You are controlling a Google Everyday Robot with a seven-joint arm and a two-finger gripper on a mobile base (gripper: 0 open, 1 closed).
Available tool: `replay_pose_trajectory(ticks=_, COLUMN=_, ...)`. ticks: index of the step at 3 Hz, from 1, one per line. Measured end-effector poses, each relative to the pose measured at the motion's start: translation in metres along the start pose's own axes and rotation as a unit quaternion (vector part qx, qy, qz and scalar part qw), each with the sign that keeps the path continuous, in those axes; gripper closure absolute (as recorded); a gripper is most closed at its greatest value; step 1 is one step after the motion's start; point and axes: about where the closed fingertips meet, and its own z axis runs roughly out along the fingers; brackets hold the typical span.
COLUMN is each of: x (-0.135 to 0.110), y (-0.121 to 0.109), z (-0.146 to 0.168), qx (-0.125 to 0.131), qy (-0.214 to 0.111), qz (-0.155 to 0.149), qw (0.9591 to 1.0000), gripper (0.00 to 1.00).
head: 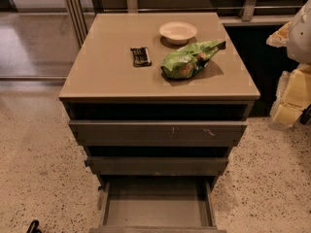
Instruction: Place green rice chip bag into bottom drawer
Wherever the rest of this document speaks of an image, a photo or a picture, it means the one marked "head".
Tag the grey top drawer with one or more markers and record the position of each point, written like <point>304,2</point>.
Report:
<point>157,133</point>

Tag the black object on floor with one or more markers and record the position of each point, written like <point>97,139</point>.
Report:
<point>34,227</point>

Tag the black snack bar packet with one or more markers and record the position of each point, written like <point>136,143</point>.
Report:
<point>141,57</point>

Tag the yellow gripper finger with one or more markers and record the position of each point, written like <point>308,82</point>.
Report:
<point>285,115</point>
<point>280,37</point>

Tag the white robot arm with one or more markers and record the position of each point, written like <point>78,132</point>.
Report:
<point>298,49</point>

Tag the grey open bottom drawer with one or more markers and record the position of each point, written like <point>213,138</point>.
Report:
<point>157,205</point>

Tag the white paper bowl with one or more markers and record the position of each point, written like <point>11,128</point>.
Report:
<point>177,32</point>

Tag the grey drawer cabinet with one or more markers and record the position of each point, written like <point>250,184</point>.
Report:
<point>103,84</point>

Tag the grey middle drawer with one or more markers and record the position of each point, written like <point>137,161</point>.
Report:
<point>157,166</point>

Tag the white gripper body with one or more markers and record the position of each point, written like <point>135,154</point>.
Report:
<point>301,38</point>

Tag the green rice chip bag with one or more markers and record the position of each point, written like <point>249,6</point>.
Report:
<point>186,62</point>

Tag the metal window frame post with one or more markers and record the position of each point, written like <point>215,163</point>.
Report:
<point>75,11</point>

